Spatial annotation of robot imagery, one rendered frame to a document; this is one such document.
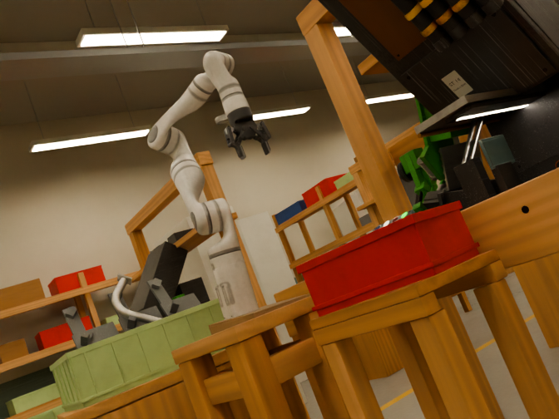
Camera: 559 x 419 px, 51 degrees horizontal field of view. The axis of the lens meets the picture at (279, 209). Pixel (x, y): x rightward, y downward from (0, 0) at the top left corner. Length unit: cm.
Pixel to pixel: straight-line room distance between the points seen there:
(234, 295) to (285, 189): 892
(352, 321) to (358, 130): 125
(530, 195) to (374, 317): 39
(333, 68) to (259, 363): 135
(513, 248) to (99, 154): 831
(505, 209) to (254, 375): 68
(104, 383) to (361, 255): 101
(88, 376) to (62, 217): 691
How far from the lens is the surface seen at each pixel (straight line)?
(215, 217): 163
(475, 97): 141
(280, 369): 152
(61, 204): 883
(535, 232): 128
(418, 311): 110
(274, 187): 1039
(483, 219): 133
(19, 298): 780
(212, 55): 184
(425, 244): 113
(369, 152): 234
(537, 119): 169
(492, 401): 241
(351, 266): 122
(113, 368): 194
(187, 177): 176
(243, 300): 162
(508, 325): 126
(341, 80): 241
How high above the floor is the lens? 85
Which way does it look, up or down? 9 degrees up
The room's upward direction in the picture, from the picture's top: 22 degrees counter-clockwise
